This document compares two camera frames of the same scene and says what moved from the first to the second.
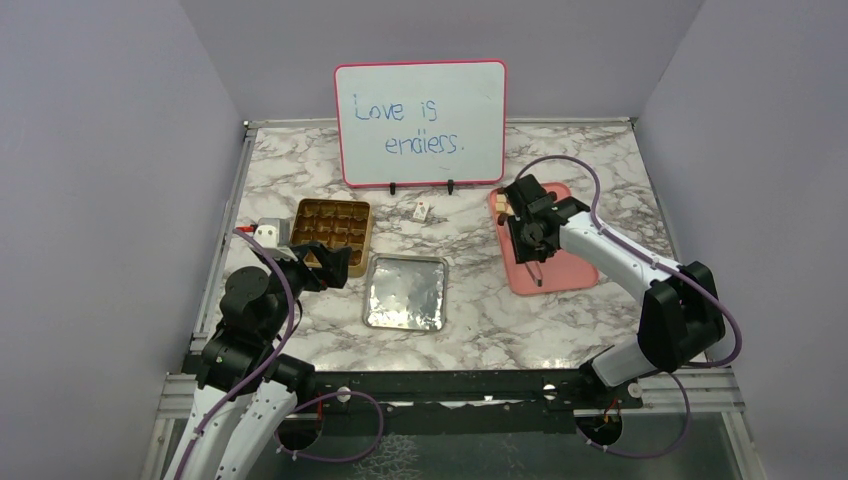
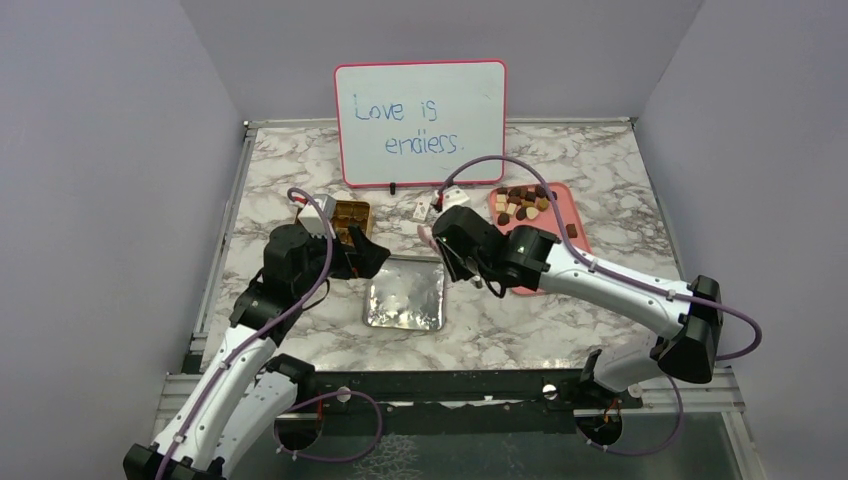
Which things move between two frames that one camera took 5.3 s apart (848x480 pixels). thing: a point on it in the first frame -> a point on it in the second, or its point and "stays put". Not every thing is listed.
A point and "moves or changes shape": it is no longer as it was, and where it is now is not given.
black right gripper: [522, 252] -> [457, 270]
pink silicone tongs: [534, 268] moves or changes shape
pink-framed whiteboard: [420, 123] stays put
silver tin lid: [403, 291] stays put
